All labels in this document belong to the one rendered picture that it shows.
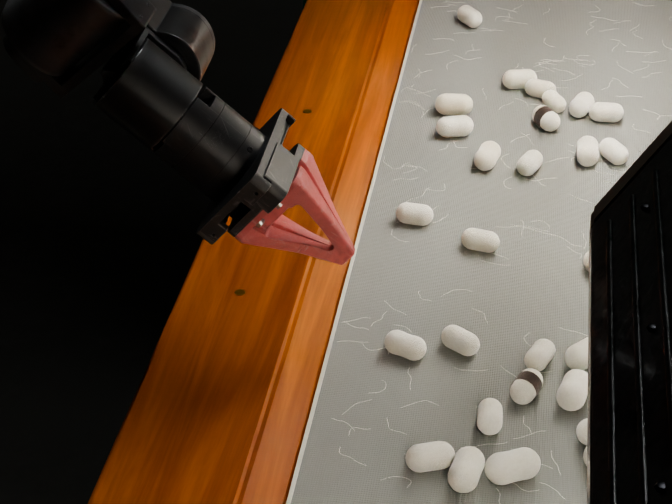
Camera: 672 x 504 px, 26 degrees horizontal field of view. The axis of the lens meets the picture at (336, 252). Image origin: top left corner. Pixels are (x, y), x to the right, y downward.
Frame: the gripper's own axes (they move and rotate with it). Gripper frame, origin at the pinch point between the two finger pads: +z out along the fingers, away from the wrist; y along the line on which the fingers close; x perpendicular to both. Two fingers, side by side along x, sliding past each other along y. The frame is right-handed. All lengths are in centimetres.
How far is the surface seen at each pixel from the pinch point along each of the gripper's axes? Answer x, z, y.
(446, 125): 4.3, 9.6, 38.4
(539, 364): -1.9, 17.4, 2.2
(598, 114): -4.7, 20.8, 43.8
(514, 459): -1.8, 15.8, -9.9
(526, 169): -0.5, 15.9, 31.8
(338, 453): 7.6, 8.1, -8.7
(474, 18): 4, 10, 65
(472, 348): 1.3, 13.6, 3.4
